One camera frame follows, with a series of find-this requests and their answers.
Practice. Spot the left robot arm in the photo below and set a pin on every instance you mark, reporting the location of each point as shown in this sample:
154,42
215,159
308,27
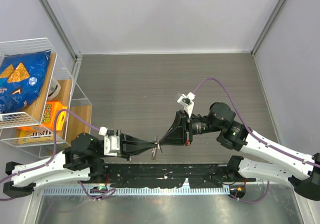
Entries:
83,161

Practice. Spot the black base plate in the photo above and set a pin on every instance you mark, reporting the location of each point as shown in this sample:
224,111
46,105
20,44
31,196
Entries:
167,176

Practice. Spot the wooden shelf board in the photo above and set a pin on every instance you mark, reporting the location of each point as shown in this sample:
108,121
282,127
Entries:
72,96

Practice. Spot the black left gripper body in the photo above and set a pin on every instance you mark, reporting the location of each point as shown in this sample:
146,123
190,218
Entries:
121,153

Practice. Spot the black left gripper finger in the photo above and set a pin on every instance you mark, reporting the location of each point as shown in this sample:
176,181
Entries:
130,140
137,150

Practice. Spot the orange candy box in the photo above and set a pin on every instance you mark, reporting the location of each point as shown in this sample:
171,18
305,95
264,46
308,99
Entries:
48,118

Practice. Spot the white slotted cable duct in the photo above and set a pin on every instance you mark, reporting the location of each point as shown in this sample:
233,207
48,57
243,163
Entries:
182,191

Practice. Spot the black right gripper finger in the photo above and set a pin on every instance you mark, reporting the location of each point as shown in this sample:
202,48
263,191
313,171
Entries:
178,121
173,137

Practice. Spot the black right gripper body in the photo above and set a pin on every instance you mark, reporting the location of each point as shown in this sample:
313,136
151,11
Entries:
187,125

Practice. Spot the white round device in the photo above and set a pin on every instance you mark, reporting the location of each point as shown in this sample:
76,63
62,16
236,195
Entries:
54,89

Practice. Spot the aluminium frame rail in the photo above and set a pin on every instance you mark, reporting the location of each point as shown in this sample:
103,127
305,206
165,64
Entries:
55,16

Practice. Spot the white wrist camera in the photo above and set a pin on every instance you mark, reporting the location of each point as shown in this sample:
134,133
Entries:
111,142
187,101

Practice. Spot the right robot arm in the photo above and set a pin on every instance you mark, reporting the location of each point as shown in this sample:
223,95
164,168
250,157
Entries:
296,170

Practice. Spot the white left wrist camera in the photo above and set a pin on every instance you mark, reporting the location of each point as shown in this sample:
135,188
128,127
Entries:
111,142

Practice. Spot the silver keyring with clips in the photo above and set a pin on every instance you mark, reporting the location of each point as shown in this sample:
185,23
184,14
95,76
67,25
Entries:
156,149

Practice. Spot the blue chips bag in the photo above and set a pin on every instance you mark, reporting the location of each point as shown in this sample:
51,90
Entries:
21,79

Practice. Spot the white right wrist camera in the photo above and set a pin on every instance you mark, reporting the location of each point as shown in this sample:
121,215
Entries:
187,101

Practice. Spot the yellow snack box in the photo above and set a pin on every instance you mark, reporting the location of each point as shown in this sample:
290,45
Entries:
27,136

